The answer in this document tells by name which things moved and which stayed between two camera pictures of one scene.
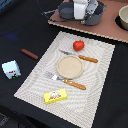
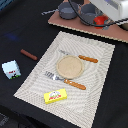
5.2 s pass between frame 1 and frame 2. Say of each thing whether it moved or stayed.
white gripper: moved
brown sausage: stayed
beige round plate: stayed
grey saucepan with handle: stayed
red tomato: moved
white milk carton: stayed
